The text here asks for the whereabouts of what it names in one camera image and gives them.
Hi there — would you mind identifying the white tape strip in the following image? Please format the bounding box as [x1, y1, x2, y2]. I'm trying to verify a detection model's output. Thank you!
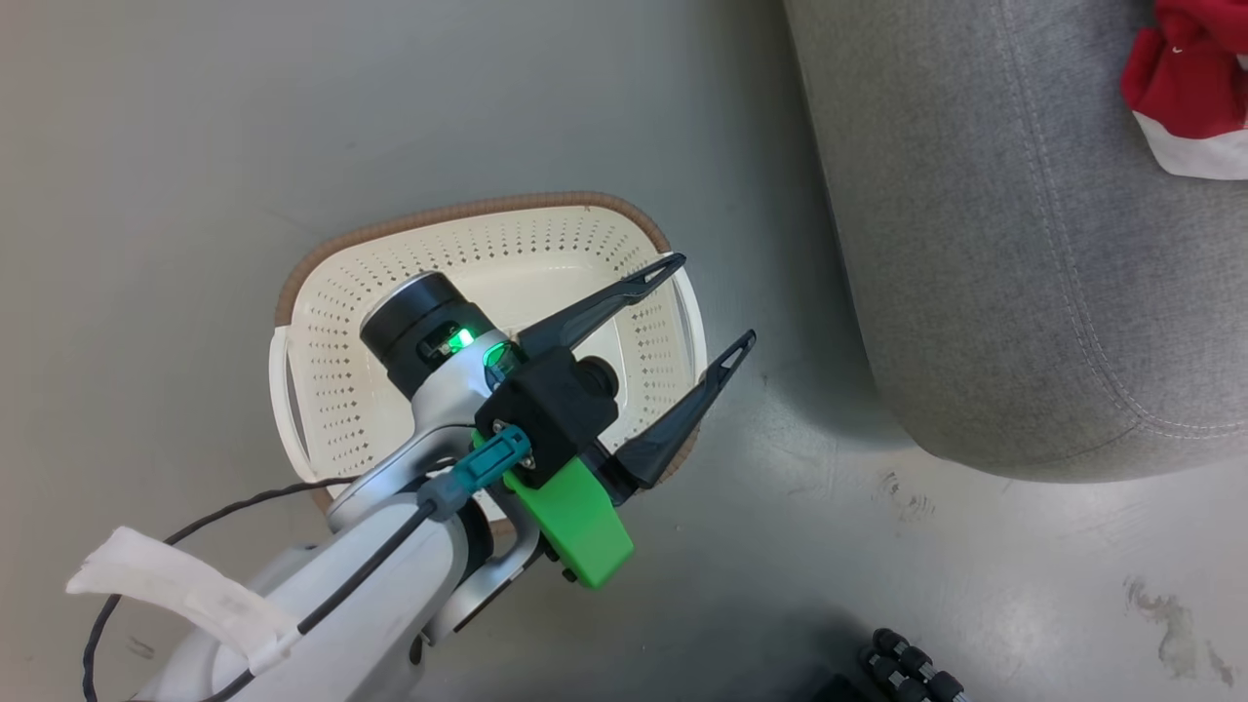
[65, 526, 295, 676]

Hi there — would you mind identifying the thin twisted black cable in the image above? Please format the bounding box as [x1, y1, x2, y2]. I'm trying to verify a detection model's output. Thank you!
[82, 477, 358, 702]

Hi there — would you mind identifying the turquoise cable connector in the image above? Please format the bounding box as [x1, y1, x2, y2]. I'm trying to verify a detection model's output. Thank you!
[417, 426, 535, 522]

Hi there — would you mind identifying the grey fabric sofa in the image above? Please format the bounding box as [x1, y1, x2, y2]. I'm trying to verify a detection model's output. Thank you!
[783, 0, 1248, 485]

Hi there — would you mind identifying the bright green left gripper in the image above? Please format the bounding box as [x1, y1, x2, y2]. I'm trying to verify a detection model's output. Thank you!
[502, 252, 758, 592]

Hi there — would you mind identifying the red clothing with white trim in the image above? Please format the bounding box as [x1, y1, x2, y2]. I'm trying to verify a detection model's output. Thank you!
[1119, 0, 1248, 181]

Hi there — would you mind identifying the white perforated laundry basket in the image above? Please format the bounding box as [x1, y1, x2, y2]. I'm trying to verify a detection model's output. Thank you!
[268, 191, 710, 539]

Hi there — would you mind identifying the black camera cable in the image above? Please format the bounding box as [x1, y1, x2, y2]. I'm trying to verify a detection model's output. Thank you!
[200, 497, 440, 702]

